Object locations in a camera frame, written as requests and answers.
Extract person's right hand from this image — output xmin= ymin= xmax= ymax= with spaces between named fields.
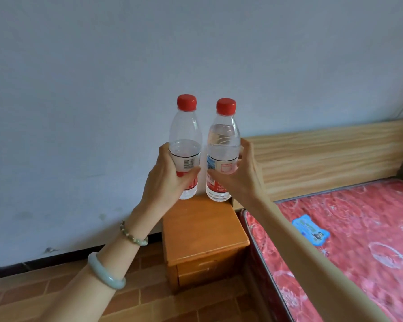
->
xmin=208 ymin=138 xmax=271 ymax=212

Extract pale jade bangle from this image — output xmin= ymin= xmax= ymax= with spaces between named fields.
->
xmin=87 ymin=252 xmax=127 ymax=291

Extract person's left forearm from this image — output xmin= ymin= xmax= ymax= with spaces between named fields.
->
xmin=37 ymin=199 xmax=170 ymax=322

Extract wooden nightstand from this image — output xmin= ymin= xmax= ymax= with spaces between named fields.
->
xmin=162 ymin=194 xmax=251 ymax=295

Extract light wooden headboard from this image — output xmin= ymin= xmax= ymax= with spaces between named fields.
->
xmin=233 ymin=118 xmax=403 ymax=212

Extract person's left hand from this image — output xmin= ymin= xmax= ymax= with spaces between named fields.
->
xmin=139 ymin=143 xmax=201 ymax=214

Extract blue mattress label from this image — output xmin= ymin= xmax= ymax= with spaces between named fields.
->
xmin=292 ymin=214 xmax=330 ymax=247

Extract person's right forearm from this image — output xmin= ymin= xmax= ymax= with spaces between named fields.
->
xmin=245 ymin=197 xmax=395 ymax=322

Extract half-empty water bottle red cap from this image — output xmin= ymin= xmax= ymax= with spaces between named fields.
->
xmin=168 ymin=94 xmax=203 ymax=200

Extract red floral mattress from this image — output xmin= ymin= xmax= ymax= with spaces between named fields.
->
xmin=242 ymin=178 xmax=403 ymax=322

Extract wooden nightstand drawer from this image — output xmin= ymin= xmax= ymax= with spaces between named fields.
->
xmin=176 ymin=251 xmax=247 ymax=289

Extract green bead bracelet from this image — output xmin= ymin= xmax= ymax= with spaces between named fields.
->
xmin=120 ymin=221 xmax=149 ymax=247

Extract black baseboard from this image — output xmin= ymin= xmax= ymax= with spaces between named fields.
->
xmin=0 ymin=232 xmax=163 ymax=282

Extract fuller water bottle red cap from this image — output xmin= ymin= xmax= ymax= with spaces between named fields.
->
xmin=206 ymin=98 xmax=241 ymax=202

